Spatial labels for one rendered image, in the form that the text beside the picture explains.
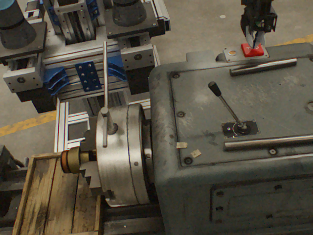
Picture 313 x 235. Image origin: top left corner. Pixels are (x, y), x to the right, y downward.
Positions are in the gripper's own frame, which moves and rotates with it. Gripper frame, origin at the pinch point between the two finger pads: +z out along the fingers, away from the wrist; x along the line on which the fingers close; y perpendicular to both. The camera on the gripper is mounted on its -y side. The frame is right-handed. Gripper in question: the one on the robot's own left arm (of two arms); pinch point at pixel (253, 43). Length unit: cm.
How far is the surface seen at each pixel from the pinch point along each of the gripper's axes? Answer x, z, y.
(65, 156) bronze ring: -63, 17, 23
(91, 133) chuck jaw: -54, 12, 19
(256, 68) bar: -1.5, 1.1, 10.5
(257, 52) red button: 0.9, 1.6, 2.6
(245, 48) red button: -2.3, 1.6, -0.3
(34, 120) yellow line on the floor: -143, 128, -102
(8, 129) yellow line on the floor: -164, 128, -95
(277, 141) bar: -3.5, 0.8, 37.9
